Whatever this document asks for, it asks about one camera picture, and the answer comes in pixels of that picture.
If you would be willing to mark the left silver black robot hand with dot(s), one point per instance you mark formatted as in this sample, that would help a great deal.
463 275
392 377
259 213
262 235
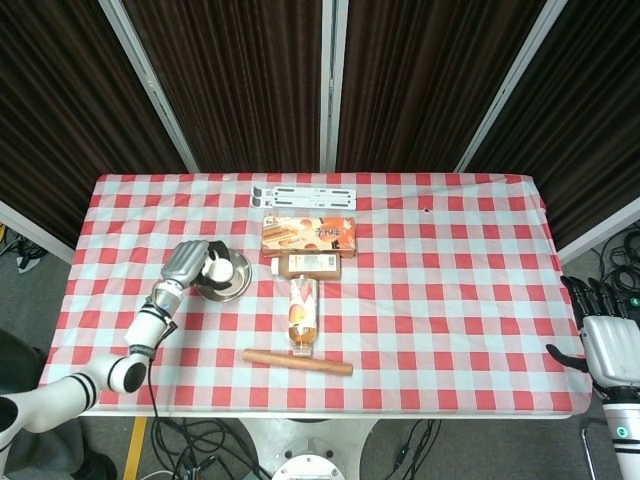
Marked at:
185 262

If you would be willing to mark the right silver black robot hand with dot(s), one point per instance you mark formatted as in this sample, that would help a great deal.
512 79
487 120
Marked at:
612 350

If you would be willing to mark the white paper cup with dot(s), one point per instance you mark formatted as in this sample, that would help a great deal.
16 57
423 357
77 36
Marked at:
220 270

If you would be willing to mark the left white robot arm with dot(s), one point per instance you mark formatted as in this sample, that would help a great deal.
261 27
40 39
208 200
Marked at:
100 377

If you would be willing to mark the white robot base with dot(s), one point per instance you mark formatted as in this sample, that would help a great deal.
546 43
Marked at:
310 450

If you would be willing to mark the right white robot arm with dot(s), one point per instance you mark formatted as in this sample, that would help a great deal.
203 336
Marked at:
625 435

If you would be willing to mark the round metal plate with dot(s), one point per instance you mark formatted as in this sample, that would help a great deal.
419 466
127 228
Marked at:
242 280

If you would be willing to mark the black power box green light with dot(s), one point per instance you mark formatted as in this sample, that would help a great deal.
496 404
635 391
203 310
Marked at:
634 305

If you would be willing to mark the brown drink bottle white cap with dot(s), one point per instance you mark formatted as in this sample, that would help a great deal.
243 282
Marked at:
310 266

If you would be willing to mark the peach juice bottle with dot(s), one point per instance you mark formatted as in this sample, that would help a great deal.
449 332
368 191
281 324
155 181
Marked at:
302 312

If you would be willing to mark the orange snack box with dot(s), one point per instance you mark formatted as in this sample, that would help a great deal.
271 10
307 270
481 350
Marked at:
310 236

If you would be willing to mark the wooden rolling pin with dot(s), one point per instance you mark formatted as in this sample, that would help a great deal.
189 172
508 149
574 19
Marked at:
300 362

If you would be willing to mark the red white checkered tablecloth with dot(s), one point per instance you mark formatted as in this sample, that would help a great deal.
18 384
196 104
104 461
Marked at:
450 300

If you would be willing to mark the dark corrugated partition panel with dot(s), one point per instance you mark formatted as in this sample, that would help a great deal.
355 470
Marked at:
240 85
590 125
425 85
60 110

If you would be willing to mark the white partition bottom rail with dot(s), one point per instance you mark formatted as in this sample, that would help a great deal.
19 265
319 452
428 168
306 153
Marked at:
35 232
600 232

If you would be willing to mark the white slanted partition post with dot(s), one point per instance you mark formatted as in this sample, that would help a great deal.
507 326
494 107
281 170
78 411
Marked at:
150 85
510 85

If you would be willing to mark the white upright partition post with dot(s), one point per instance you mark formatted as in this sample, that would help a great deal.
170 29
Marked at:
332 85

